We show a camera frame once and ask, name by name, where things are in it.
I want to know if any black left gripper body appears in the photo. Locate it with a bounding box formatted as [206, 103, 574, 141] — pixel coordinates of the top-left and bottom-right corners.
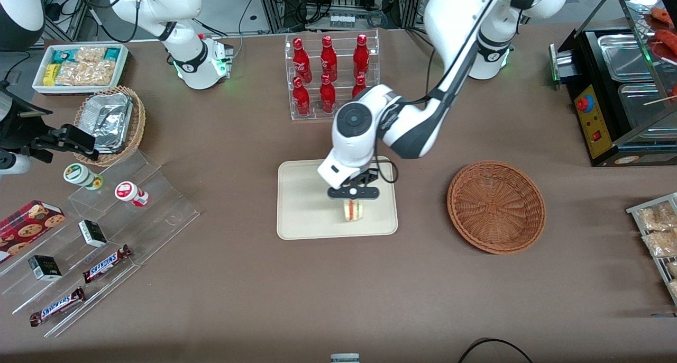
[327, 168, 381, 201]

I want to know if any triangle sandwich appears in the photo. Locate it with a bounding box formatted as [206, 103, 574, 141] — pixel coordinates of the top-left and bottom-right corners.
[343, 199, 366, 223]

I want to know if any silver foil tray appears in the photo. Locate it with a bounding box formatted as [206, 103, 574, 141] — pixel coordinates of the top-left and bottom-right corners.
[79, 93, 133, 154]

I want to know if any cream plastic tray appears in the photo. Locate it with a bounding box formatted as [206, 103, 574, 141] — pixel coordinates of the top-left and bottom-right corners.
[277, 156, 399, 241]

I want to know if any light wicker basket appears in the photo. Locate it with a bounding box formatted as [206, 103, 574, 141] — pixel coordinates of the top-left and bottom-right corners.
[74, 86, 147, 167]

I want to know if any brown wicker basket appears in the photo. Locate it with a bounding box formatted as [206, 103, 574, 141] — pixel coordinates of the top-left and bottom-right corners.
[446, 160, 547, 256]

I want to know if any tray of packaged crackers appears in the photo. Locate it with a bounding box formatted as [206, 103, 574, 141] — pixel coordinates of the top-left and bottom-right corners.
[626, 192, 677, 306]

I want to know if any green lid yogurt cup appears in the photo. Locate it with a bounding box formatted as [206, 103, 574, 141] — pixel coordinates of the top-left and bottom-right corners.
[63, 162, 104, 191]

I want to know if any large clear cracker bag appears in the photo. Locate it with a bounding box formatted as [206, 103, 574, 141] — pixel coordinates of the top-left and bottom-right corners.
[55, 60, 116, 86]

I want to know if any white snack bin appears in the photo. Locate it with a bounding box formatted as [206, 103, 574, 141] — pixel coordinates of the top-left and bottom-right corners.
[32, 43, 130, 96]

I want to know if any red lid yogurt cup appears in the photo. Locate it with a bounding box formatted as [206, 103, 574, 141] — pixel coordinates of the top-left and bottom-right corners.
[114, 180, 150, 208]

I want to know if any clear rice cracker packet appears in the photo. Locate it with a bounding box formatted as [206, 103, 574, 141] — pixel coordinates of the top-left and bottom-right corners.
[74, 46, 107, 63]

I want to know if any clear acrylic bottle rack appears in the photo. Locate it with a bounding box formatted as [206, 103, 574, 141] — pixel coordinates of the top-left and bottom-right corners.
[284, 29, 381, 122]

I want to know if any small black box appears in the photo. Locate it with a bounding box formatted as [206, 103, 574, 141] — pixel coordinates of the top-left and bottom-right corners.
[28, 255, 63, 282]
[78, 219, 108, 248]

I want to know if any red cookie box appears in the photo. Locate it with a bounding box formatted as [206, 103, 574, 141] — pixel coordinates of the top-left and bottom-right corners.
[0, 199, 67, 264]

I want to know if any clear acrylic stepped stand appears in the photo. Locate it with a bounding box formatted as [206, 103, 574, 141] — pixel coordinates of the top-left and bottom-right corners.
[0, 150, 201, 339]

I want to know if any brown Snickers bar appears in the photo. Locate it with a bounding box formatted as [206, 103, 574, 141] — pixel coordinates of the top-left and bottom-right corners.
[82, 244, 133, 284]
[29, 286, 86, 328]

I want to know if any black food warmer appliance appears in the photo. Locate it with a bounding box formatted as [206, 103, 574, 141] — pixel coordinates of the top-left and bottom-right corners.
[549, 0, 677, 168]

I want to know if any steel warmer pan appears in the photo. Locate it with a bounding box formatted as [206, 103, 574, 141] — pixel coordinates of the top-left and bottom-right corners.
[597, 33, 655, 83]
[617, 82, 677, 137]

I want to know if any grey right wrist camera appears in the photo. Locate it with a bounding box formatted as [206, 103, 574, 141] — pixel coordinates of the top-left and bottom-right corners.
[0, 151, 33, 176]

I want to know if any black cable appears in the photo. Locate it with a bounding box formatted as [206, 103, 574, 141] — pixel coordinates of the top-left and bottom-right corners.
[457, 338, 535, 363]

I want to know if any aluminium frame rack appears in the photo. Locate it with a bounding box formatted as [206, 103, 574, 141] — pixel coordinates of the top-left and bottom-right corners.
[253, 0, 425, 33]

